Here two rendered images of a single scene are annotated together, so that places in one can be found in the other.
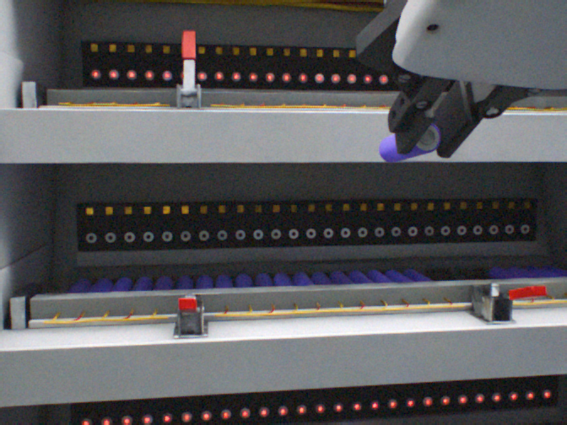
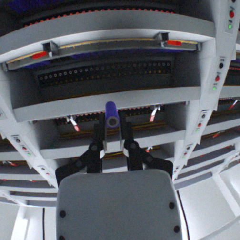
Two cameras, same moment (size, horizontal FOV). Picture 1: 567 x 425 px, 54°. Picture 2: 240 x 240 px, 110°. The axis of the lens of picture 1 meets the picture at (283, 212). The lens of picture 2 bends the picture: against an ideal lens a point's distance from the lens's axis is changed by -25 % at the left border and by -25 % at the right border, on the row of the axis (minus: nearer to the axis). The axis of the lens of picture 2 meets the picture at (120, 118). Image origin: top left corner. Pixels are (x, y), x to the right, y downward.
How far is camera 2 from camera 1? 22 cm
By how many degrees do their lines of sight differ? 28
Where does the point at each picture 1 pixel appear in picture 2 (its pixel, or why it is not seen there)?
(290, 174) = (113, 84)
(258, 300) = (135, 44)
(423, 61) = (161, 182)
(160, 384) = (173, 17)
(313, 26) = not seen: hidden behind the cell
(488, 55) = (133, 200)
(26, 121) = (194, 96)
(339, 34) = not seen: hidden behind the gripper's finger
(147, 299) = (169, 45)
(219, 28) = (132, 118)
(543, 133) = (45, 112)
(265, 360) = (140, 21)
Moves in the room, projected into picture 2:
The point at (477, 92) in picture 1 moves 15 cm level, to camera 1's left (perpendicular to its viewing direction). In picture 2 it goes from (102, 153) to (204, 122)
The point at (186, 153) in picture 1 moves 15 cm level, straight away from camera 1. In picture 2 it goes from (159, 91) to (145, 76)
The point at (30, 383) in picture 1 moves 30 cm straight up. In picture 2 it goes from (205, 26) to (184, 118)
